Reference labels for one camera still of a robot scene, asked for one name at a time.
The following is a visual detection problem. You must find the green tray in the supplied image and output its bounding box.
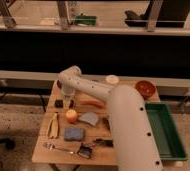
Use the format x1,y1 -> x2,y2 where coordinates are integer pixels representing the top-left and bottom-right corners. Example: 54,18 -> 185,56
145,102 -> 188,161

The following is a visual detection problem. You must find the orange fruit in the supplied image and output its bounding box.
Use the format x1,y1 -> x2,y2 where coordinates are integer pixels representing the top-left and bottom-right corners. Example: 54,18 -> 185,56
65,109 -> 78,123

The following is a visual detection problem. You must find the purple bowl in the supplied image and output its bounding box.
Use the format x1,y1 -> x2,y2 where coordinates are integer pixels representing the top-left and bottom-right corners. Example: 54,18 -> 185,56
56,80 -> 61,89

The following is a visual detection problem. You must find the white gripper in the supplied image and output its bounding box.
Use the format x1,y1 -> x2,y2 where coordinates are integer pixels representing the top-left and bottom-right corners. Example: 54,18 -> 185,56
61,85 -> 76,110

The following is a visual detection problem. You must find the black eraser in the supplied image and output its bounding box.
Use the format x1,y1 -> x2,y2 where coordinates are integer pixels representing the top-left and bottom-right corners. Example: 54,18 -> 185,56
54,99 -> 74,108

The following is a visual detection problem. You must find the grey blue cloth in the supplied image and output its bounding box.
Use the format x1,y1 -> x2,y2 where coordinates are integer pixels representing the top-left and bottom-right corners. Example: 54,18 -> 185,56
78,112 -> 99,126

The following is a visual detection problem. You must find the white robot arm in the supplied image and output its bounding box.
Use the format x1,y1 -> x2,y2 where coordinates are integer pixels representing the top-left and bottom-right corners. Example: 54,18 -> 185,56
58,66 -> 163,171

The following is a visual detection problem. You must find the white cup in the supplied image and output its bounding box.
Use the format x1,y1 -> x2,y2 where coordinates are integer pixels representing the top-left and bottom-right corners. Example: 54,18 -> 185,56
105,75 -> 119,85

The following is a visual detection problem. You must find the orange bowl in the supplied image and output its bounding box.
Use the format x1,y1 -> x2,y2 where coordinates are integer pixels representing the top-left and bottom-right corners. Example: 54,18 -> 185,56
135,80 -> 156,99

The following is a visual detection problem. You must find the blue sponge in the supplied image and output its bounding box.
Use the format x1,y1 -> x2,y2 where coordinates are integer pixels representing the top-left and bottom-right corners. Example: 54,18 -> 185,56
64,127 -> 84,141

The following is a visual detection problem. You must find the metal fork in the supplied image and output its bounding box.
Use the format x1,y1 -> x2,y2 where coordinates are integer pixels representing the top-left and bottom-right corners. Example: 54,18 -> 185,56
43,143 -> 75,155

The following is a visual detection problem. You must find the bunch of dark grapes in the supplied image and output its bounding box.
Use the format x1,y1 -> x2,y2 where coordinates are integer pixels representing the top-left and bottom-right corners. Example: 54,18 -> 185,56
102,117 -> 110,131

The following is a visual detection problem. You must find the black office chair base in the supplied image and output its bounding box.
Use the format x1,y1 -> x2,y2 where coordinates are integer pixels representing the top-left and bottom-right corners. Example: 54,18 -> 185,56
0,138 -> 16,150

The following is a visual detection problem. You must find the green box in background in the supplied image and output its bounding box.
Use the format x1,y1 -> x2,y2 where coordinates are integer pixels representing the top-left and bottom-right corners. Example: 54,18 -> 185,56
72,14 -> 97,26

